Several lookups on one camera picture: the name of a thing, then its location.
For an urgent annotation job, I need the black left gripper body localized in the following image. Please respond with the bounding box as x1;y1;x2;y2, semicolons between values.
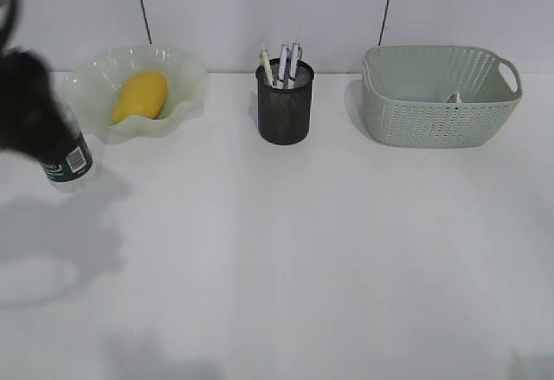
1;50;77;164

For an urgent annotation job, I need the clear water bottle green label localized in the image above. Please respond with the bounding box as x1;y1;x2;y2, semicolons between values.
40;101;96;193

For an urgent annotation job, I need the yellow mango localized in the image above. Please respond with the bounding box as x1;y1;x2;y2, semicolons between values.
111;70;168;124

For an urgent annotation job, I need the cream barrel pen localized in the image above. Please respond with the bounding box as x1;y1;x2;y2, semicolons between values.
259;44;275;87

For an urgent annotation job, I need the blue clip grey pen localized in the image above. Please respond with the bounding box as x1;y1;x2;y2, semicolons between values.
275;43;290;89

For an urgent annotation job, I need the grey grip clear pen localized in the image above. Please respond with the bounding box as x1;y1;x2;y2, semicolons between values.
287;42;302;89

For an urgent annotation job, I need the waste paper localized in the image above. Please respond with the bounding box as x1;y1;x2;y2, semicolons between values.
446;91;461;104

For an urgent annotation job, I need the pale green wavy plate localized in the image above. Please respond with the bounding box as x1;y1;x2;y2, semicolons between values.
58;45;208;145

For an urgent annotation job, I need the black mesh pen holder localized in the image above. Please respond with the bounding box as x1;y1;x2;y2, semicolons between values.
255;61;314;145

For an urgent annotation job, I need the pale green plastic basket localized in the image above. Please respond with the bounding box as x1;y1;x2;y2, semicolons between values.
360;45;523;149

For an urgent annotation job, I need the left black wall cable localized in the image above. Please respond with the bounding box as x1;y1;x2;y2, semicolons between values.
131;0;153;45

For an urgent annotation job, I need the black wall cable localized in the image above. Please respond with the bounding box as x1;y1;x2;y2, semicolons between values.
131;0;153;45
377;0;398;47

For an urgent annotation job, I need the right black wall cable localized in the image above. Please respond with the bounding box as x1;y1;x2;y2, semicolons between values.
377;0;398;47

